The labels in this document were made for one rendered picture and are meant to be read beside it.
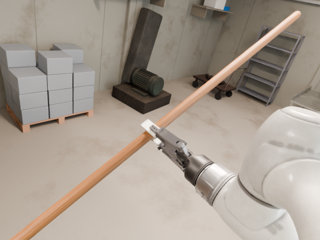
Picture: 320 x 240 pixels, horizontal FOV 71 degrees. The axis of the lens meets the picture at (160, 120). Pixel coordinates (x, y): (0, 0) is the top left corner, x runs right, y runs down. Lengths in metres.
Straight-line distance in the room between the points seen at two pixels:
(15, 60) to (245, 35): 6.01
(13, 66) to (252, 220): 3.54
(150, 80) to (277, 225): 4.11
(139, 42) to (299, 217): 4.58
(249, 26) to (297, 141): 7.19
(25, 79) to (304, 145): 3.29
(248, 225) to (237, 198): 0.05
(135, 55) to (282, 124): 4.50
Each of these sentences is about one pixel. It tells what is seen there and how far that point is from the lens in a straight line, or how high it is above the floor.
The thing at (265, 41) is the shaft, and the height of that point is 2.05.
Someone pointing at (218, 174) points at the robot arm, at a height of 1.81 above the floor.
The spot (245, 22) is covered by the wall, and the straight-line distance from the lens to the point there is 7.59.
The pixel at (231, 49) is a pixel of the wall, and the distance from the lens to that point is 7.73.
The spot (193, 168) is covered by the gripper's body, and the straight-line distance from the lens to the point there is 0.54.
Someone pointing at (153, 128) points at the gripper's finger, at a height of 1.80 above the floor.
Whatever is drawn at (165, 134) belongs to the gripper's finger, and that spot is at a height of 1.82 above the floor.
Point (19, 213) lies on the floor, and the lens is 2.76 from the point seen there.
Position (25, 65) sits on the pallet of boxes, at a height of 0.87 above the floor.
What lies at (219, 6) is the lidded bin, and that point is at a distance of 6.50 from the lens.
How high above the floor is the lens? 2.13
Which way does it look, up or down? 29 degrees down
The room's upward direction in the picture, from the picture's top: 13 degrees clockwise
